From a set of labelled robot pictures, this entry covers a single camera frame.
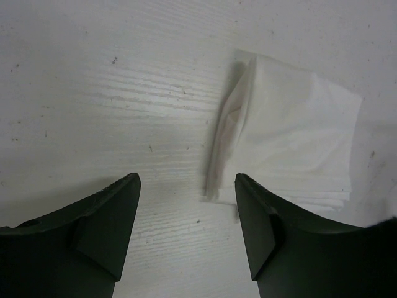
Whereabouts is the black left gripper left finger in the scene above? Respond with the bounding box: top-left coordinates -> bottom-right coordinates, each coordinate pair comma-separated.
1,174 -> 141,297

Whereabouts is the white tank top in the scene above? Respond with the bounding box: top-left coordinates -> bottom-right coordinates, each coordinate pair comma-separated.
205,56 -> 362,213

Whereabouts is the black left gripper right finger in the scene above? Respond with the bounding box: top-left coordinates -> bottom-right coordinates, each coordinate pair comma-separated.
235,173 -> 396,297

